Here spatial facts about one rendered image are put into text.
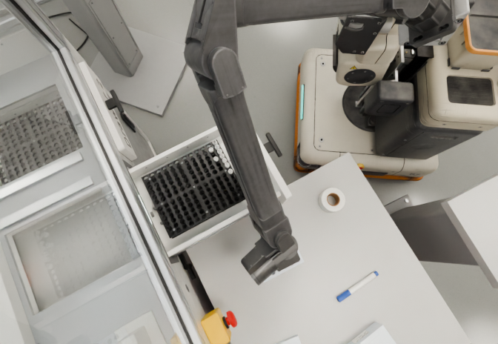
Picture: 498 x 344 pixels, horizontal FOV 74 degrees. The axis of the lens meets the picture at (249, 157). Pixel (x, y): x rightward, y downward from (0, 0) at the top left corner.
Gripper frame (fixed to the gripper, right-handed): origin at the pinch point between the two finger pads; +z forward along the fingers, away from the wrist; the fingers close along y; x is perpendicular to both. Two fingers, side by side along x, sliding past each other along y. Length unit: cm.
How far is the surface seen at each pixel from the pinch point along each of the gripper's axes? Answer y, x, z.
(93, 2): -118, -22, 21
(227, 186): -19.6, -5.6, -8.9
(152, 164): -34.1, -21.3, -7.1
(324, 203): -4.9, 18.1, 1.1
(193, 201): -19.7, -15.0, -8.9
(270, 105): -68, 40, 81
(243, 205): -13.9, -3.5, -2.5
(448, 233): 22, 58, 21
